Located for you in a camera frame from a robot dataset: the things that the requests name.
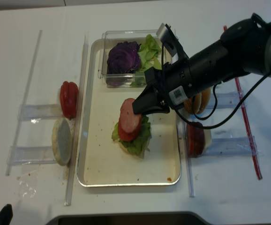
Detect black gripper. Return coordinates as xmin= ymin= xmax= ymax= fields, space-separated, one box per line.
xmin=133 ymin=61 xmax=189 ymax=115

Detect pink meat patty slice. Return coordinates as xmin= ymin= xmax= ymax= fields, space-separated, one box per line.
xmin=119 ymin=98 xmax=142 ymax=134

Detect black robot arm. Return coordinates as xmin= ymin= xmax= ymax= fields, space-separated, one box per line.
xmin=132 ymin=14 xmax=271 ymax=115

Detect tomato slice on bun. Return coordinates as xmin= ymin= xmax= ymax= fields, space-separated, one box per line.
xmin=118 ymin=121 xmax=142 ymax=142

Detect lettuce leaf on bun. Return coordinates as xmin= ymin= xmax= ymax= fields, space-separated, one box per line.
xmin=111 ymin=114 xmax=152 ymax=158

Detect green lettuce in container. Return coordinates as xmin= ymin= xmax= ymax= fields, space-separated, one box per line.
xmin=128 ymin=34 xmax=161 ymax=74

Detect stack of meat slices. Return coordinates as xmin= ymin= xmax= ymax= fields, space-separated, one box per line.
xmin=186 ymin=122 xmax=205 ymax=158

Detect white block behind meat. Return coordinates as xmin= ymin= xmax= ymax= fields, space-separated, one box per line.
xmin=203 ymin=129 xmax=212 ymax=149

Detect stack of tomato slices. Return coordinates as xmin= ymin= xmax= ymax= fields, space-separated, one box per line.
xmin=60 ymin=81 xmax=79 ymax=120

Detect front sesame bun top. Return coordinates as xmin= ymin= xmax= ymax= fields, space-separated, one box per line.
xmin=184 ymin=93 xmax=202 ymax=114

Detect bottom bun on tray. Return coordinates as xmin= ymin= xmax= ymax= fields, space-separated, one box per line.
xmin=117 ymin=140 xmax=150 ymax=158

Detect rear bun top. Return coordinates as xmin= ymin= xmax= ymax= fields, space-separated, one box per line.
xmin=197 ymin=88 xmax=211 ymax=114

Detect purple cabbage leaves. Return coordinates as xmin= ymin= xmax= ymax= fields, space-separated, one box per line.
xmin=106 ymin=41 xmax=141 ymax=87

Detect clear plastic container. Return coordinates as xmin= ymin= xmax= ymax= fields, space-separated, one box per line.
xmin=98 ymin=30 xmax=162 ymax=88

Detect right upper clear holder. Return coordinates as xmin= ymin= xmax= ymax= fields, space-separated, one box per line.
xmin=216 ymin=92 xmax=244 ymax=109

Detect clear holder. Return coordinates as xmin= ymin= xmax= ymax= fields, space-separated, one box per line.
xmin=202 ymin=137 xmax=258 ymax=157
xmin=7 ymin=146 xmax=56 ymax=165
xmin=216 ymin=92 xmax=244 ymax=109
xmin=17 ymin=104 xmax=63 ymax=121

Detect metal baking tray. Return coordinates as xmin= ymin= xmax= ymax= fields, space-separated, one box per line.
xmin=77 ymin=39 xmax=181 ymax=187

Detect right lower clear holder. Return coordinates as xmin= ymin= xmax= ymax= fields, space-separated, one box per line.
xmin=202 ymin=137 xmax=258 ymax=157

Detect dark monitor edge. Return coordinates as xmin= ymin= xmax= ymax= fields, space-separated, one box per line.
xmin=47 ymin=212 xmax=210 ymax=225

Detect left upper clear holder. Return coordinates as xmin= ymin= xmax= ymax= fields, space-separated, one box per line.
xmin=17 ymin=104 xmax=63 ymax=121

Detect left lower clear holder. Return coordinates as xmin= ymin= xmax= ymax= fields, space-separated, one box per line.
xmin=7 ymin=146 xmax=56 ymax=165

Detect black object bottom left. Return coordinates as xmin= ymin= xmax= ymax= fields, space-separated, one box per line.
xmin=0 ymin=204 xmax=13 ymax=225

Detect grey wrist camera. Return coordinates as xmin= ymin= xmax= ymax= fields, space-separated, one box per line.
xmin=156 ymin=23 xmax=184 ymax=57

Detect left clear acrylic rail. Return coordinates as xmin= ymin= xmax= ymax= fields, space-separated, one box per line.
xmin=64 ymin=34 xmax=89 ymax=206

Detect red straw rail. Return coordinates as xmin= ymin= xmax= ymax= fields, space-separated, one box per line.
xmin=223 ymin=25 xmax=263 ymax=180

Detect black cable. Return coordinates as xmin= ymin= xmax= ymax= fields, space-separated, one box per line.
xmin=174 ymin=72 xmax=271 ymax=129

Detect far left clear rail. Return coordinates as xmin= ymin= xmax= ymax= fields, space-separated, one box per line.
xmin=5 ymin=30 xmax=43 ymax=176

